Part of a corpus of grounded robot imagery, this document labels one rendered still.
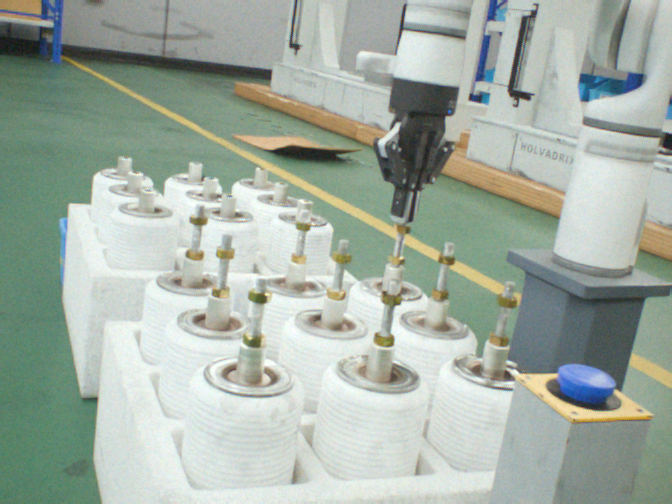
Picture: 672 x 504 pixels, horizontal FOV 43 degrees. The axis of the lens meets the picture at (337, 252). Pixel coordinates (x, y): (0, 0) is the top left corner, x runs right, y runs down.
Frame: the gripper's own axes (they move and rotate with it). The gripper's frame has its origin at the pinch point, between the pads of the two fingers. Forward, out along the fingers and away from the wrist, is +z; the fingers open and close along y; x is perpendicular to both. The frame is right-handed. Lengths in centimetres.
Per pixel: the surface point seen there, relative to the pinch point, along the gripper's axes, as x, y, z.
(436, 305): -10.6, -6.2, 7.8
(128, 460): 0.8, -34.7, 22.6
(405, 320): -7.9, -7.4, 10.3
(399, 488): -21.7, -23.9, 17.8
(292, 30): 321, 296, -16
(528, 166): 103, 217, 21
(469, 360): -18.2, -10.5, 10.3
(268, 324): 4.5, -15.1, 13.8
